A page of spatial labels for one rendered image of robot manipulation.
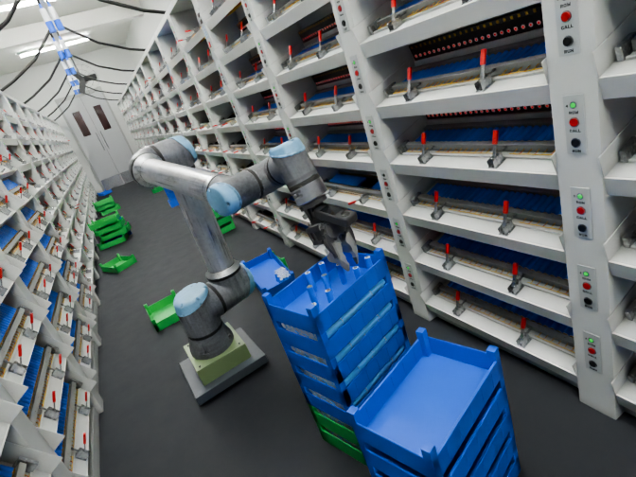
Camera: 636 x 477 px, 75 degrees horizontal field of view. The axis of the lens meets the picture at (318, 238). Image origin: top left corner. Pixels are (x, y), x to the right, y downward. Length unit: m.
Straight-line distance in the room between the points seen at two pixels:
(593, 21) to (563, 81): 0.12
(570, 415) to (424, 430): 0.55
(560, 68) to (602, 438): 0.92
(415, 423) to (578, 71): 0.77
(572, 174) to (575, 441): 0.70
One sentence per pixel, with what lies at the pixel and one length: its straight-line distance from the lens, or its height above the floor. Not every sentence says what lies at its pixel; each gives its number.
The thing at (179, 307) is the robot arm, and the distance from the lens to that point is 1.72.
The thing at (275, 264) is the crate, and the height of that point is 0.07.
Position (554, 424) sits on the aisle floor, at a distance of 1.39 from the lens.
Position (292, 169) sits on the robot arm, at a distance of 1.06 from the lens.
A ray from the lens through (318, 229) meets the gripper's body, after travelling 1.09.
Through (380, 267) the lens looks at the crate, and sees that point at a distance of 1.16.
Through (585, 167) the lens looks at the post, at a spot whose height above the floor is 0.70.
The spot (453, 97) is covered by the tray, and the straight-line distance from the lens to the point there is 1.18.
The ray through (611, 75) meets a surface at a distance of 0.96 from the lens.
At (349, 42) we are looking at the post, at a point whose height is 1.10.
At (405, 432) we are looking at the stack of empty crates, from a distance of 0.97.
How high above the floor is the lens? 1.06
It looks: 22 degrees down
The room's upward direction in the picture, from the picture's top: 19 degrees counter-clockwise
